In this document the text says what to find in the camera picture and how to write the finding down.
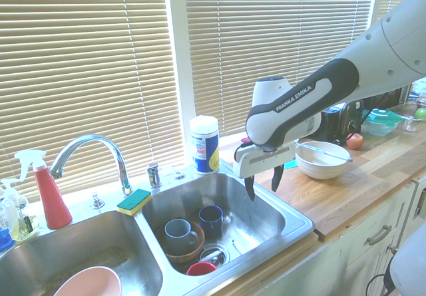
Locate wide beige window blind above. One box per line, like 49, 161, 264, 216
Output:
0, 0, 186, 204

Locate green lidded food container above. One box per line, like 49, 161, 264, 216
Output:
361, 108, 403, 138

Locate thick black cable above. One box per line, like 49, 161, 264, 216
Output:
365, 262, 397, 296

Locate metal sink drain strainer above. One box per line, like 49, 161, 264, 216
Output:
199, 242, 232, 267

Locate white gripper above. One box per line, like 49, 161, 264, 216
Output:
232, 141, 298, 202

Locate white handled table knife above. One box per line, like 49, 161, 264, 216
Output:
296, 142, 353, 162

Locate clear plastic container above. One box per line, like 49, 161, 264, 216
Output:
394, 102, 426, 132

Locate clear pump soap bottle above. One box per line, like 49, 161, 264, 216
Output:
0, 178, 21, 241

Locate red cup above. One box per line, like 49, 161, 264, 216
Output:
186, 261, 218, 277

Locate chrome faucet handle knob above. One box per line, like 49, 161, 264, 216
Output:
90, 192, 106, 210

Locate white blue wipes canister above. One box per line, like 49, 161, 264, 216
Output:
188, 115, 220, 176

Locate cream ceramic bowl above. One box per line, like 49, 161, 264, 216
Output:
295, 140, 351, 181

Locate gray mug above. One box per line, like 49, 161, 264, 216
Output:
164, 218, 199, 255

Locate red apple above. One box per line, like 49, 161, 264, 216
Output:
345, 132, 365, 151

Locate red spray bottle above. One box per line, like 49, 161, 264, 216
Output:
13, 149, 73, 230

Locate brown wooden bowl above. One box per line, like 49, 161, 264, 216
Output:
156, 221, 206, 265

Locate chrome kitchen faucet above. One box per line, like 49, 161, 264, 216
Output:
49, 134, 133, 198

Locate stainless steel double sink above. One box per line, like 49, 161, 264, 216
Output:
0, 162, 316, 296

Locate medium beige window blind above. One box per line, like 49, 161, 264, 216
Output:
182, 0, 377, 138

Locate brass cabinet drawer handle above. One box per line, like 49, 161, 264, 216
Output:
365, 224, 393, 247

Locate black toaster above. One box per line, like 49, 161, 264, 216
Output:
321, 100, 367, 144

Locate green yellow sponge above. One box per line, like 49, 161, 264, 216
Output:
116, 188, 153, 217

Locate pink plastic bowl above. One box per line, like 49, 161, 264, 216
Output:
53, 265, 122, 296

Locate dark blue mug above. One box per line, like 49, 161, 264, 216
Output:
198, 205, 224, 233

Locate glass dish with clutter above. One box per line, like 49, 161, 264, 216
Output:
9, 205, 41, 242

